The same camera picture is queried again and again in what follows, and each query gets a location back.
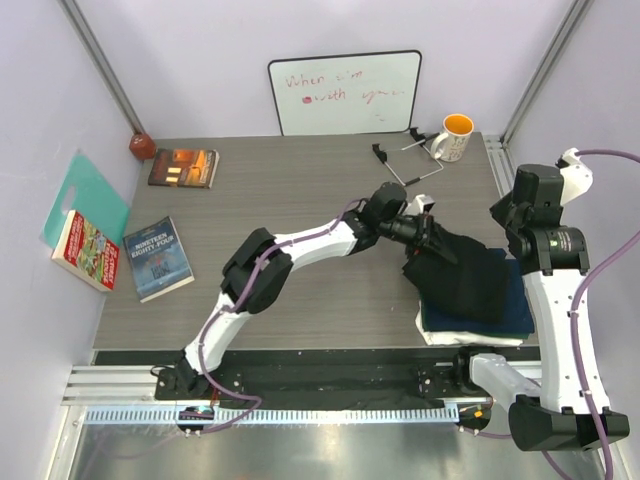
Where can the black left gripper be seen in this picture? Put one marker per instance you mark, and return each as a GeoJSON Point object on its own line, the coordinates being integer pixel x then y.
{"type": "Point", "coordinates": [424, 235]}

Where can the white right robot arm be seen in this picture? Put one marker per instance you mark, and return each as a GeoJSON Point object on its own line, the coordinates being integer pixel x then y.
{"type": "Point", "coordinates": [569, 409]}

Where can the orange brown cover book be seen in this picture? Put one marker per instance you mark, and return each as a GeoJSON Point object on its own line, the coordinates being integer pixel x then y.
{"type": "Point", "coordinates": [184, 168]}

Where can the teal plastic cutting board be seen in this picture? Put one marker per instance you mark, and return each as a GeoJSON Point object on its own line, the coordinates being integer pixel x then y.
{"type": "Point", "coordinates": [85, 189]}

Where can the black wire book stand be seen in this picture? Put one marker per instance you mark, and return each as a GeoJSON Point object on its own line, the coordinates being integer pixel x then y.
{"type": "Point", "coordinates": [409, 160]}

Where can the red brown die block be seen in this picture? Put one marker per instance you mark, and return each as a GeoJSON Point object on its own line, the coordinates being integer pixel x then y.
{"type": "Point", "coordinates": [142, 146]}

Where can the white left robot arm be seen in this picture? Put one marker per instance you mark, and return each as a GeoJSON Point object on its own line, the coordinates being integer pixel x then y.
{"type": "Point", "coordinates": [255, 275]}

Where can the blue cover book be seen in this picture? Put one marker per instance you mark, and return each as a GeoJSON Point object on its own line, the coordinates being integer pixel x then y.
{"type": "Point", "coordinates": [157, 260]}

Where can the white folded t shirt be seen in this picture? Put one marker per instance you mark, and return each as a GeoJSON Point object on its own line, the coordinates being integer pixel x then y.
{"type": "Point", "coordinates": [462, 338]}

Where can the black t shirt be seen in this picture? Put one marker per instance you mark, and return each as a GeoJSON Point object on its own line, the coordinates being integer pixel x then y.
{"type": "Point", "coordinates": [465, 278]}

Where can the white mug orange inside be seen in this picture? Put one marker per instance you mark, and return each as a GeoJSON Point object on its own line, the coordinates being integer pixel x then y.
{"type": "Point", "coordinates": [450, 144]}

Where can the small whiteboard with red writing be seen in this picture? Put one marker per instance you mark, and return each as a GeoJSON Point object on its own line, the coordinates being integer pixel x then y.
{"type": "Point", "coordinates": [346, 94]}

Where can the red white cover book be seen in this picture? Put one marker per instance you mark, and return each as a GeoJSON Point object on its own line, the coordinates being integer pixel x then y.
{"type": "Point", "coordinates": [87, 253]}

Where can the navy folded t shirt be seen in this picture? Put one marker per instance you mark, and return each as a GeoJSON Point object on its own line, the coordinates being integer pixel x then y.
{"type": "Point", "coordinates": [515, 292]}

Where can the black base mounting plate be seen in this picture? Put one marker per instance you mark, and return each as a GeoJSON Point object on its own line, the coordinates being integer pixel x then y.
{"type": "Point", "coordinates": [325, 379]}

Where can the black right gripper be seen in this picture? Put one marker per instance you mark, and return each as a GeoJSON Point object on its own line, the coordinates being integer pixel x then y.
{"type": "Point", "coordinates": [499, 210]}

